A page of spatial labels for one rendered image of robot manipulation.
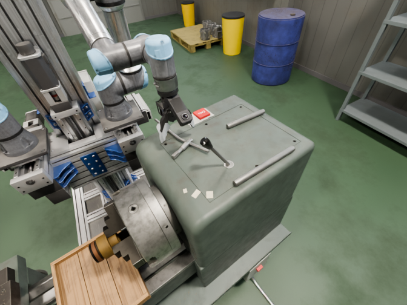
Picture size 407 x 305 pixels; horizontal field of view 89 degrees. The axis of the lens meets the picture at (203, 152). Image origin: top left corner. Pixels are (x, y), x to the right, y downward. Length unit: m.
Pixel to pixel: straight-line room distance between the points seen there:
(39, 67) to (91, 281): 0.95
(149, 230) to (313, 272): 1.53
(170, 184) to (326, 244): 1.66
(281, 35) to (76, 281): 3.47
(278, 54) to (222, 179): 3.10
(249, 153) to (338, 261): 1.50
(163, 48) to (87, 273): 0.93
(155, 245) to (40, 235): 1.92
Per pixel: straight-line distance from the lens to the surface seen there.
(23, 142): 1.31
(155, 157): 0.83
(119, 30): 1.10
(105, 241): 0.86
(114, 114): 1.23
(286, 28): 3.57
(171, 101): 0.71
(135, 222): 0.73
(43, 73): 1.24
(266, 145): 0.85
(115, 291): 1.05
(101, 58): 0.72
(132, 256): 0.82
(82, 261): 1.15
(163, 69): 0.67
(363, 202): 2.53
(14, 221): 2.86
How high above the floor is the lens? 1.84
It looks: 46 degrees down
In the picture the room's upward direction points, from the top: 5 degrees counter-clockwise
